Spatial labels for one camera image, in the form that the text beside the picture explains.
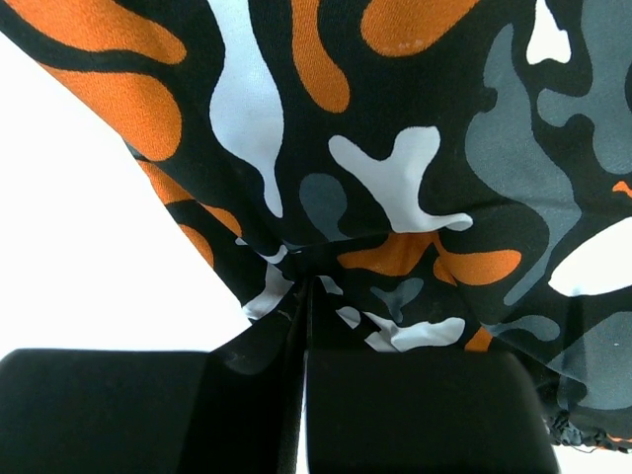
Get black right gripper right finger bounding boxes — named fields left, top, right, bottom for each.
left=305, top=280, right=559, bottom=473

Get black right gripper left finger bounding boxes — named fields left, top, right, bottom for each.
left=1, top=283, right=308, bottom=473

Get orange black camouflage shorts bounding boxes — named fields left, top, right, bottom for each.
left=1, top=1, right=631, bottom=453

